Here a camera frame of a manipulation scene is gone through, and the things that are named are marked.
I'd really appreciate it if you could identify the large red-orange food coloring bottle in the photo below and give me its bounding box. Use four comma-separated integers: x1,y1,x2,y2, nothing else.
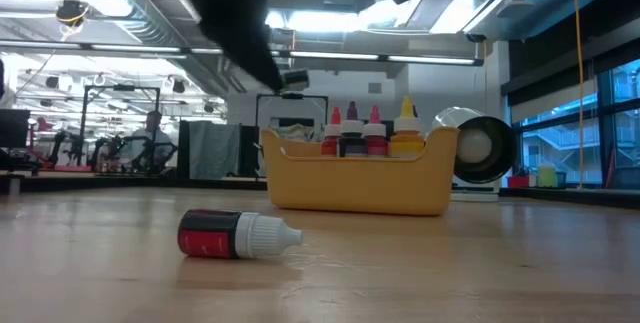
320,106,344,158

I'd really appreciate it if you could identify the large violet food coloring bottle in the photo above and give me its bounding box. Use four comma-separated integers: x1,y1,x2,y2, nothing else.
338,100,369,158

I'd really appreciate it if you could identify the large yellow food coloring bottle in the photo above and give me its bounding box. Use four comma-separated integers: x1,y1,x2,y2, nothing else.
388,95,427,159

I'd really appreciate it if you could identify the yellow plastic bin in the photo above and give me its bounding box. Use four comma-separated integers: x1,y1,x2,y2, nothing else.
261,126,461,217

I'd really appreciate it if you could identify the large pink-red food coloring bottle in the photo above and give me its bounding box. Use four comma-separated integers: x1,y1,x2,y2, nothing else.
362,104,390,158

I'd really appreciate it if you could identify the grey cloth panel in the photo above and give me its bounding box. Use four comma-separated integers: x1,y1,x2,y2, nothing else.
188,120,242,180

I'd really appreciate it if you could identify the long ceiling light bar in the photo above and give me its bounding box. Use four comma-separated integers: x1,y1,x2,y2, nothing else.
0,38,485,68

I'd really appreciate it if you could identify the person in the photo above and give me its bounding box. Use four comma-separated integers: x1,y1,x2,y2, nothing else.
130,110,176,172

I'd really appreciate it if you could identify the small red dropper bottle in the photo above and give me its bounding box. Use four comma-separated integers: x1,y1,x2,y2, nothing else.
177,208,304,260

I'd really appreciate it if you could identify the green container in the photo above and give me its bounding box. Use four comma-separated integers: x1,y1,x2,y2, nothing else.
537,164,558,188

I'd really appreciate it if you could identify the black monitor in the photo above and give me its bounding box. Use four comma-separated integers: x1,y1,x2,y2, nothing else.
0,108,31,149

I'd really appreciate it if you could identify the black gantry frame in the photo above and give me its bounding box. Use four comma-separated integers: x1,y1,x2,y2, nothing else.
255,92,330,179
81,84,162,164

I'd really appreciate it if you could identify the black table frame rail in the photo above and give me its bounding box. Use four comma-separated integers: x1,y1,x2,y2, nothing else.
0,170,640,210

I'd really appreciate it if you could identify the yellow hanging cord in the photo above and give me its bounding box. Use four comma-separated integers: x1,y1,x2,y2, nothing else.
571,0,586,189

